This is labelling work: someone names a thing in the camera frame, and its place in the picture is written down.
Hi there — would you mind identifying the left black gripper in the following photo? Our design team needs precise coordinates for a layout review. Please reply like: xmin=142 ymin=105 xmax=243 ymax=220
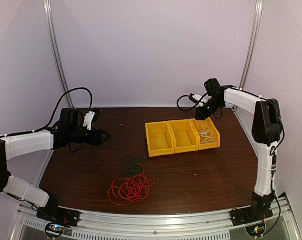
xmin=68 ymin=126 xmax=111 ymax=147

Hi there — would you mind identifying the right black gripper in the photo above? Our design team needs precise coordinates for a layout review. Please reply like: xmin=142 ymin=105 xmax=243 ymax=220
xmin=196 ymin=97 xmax=225 ymax=120

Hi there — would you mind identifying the red cable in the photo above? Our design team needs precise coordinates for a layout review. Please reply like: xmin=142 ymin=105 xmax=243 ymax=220
xmin=107 ymin=164 xmax=157 ymax=206

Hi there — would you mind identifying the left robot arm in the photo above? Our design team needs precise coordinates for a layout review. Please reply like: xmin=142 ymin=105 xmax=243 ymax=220
xmin=0 ymin=108 xmax=111 ymax=222

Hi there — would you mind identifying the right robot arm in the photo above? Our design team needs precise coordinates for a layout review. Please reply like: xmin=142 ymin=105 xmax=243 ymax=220
xmin=189 ymin=78 xmax=285 ymax=221

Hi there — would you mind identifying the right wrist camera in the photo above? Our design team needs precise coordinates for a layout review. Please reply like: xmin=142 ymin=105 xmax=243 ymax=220
xmin=188 ymin=93 xmax=207 ymax=104

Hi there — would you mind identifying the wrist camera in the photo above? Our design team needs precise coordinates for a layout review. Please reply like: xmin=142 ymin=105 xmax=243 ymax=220
xmin=82 ymin=108 xmax=101 ymax=131
xmin=188 ymin=93 xmax=207 ymax=104

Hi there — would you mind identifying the right black camera cable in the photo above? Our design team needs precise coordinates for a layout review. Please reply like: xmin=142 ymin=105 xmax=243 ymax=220
xmin=176 ymin=94 xmax=207 ymax=112

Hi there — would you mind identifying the black camera cable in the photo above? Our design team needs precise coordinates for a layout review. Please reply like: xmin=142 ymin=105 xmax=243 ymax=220
xmin=176 ymin=94 xmax=207 ymax=112
xmin=30 ymin=87 xmax=94 ymax=133

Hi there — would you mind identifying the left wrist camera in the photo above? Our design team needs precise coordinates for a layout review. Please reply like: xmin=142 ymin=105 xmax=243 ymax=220
xmin=82 ymin=108 xmax=101 ymax=131

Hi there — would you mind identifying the left black camera cable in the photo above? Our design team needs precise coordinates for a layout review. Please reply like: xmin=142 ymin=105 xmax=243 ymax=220
xmin=30 ymin=87 xmax=94 ymax=133

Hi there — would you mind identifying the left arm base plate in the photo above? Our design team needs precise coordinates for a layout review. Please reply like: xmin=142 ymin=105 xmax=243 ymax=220
xmin=36 ymin=208 xmax=80 ymax=228

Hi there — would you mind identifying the right aluminium frame post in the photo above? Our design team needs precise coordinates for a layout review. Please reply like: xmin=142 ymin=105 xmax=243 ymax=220
xmin=239 ymin=0 xmax=264 ymax=89

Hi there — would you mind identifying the aluminium frame post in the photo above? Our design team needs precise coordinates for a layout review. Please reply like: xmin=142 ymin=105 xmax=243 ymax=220
xmin=239 ymin=0 xmax=264 ymax=89
xmin=42 ymin=0 xmax=76 ymax=108

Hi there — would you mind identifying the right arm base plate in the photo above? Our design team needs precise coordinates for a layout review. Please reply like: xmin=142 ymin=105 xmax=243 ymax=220
xmin=229 ymin=207 xmax=274 ymax=227

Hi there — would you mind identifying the front aluminium rail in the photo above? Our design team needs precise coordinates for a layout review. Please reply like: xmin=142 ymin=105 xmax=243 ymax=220
xmin=8 ymin=196 xmax=302 ymax=240

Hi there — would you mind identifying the left aluminium frame post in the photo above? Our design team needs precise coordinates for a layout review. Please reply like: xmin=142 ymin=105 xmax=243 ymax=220
xmin=42 ymin=0 xmax=76 ymax=108

